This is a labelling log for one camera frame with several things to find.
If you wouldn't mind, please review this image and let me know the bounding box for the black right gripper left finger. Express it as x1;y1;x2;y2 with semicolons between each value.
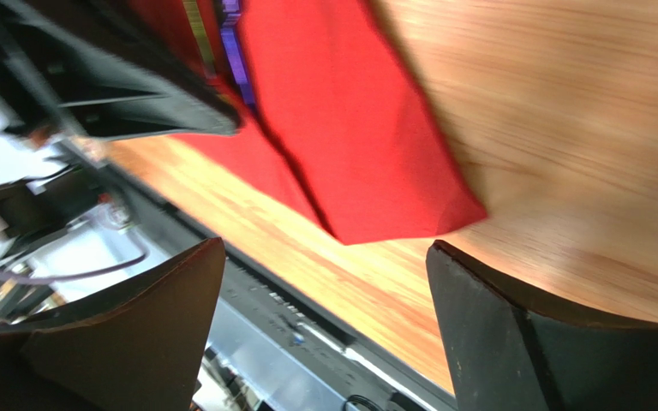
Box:
0;238;225;410

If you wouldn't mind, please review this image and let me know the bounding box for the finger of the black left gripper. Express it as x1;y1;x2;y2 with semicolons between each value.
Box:
0;1;242;140

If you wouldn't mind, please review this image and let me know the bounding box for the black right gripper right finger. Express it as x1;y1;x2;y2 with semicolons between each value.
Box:
426;241;658;410

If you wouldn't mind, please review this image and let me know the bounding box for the iridescent rainbow fork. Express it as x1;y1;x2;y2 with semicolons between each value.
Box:
182;0;216;77

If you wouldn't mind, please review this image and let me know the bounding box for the red paper napkin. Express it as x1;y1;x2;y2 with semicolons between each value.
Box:
126;0;488;247

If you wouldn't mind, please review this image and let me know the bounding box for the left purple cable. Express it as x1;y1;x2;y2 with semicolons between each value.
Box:
0;228;151;286

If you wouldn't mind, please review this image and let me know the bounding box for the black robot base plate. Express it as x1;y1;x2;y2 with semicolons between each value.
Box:
57;137;457;410

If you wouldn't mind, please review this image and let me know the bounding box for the aluminium frame rail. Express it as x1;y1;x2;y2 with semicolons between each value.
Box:
21;216;439;411

